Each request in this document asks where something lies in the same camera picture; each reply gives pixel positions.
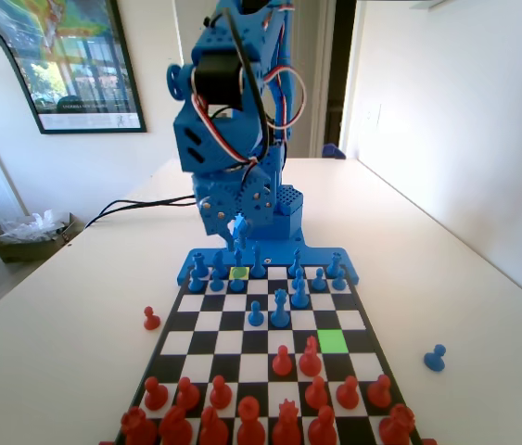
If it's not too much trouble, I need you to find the blue chess rook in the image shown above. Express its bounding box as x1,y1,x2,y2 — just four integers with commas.
189,252,209,280
325,251,343,278

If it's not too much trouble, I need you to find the blue chess king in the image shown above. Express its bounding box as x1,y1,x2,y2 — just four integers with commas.
249,240,265,278

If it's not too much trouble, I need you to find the blue chess queen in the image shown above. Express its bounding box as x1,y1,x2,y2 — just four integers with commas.
269,287,290,329

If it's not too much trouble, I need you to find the red chess pawn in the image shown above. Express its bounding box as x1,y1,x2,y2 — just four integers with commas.
143,375,169,412
209,375,233,411
365,374,392,409
336,375,361,410
175,376,201,412
143,305,161,331
272,345,294,377
304,375,329,410

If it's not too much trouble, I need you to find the black and white chessboard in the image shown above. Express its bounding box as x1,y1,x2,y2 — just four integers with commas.
111,264,424,445

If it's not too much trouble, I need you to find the red chess knight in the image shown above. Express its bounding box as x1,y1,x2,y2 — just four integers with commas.
158,405,194,445
298,336,323,377

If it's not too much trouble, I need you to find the red chess bishop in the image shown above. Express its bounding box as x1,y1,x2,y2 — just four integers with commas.
198,406,230,445
307,405,338,445

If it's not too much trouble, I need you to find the red chess queen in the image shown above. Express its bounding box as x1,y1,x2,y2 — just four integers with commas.
272,400,302,445

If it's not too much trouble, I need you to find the red chess rook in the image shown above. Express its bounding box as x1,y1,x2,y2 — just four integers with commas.
378,402,417,445
120,406,159,445

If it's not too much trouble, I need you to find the small dark blue object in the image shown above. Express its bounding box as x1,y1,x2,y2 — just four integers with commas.
321,142,348,160

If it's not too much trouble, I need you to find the clear plastic bag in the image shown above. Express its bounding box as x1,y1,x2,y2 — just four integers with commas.
0,209,70,245

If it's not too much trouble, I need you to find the brown cardboard box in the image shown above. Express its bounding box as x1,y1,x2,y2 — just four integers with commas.
0,211,77,264

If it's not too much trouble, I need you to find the white red black servo wire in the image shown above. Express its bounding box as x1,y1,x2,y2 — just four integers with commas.
260,0,309,134
190,90,271,186

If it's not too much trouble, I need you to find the blue arm base plate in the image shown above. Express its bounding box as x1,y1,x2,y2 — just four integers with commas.
175,231,360,286

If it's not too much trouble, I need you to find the thin black power cable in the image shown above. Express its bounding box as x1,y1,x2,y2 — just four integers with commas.
97,197,197,219
84,199,197,231

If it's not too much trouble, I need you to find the dark framed wall poster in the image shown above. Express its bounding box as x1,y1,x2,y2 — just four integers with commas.
0,0,148,135

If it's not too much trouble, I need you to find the red arm base plate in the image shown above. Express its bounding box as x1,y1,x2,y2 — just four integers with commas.
97,435,438,445

